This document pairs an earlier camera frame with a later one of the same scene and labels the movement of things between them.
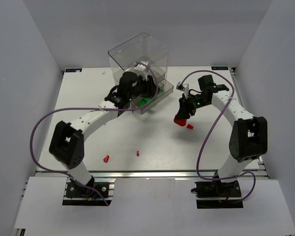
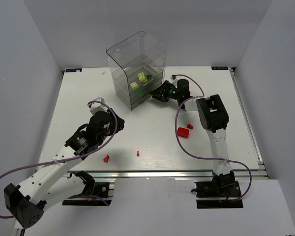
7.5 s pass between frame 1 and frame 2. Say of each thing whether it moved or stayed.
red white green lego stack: moved
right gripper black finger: moved
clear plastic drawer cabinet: stayed
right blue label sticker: stayed
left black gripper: moved
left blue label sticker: stayed
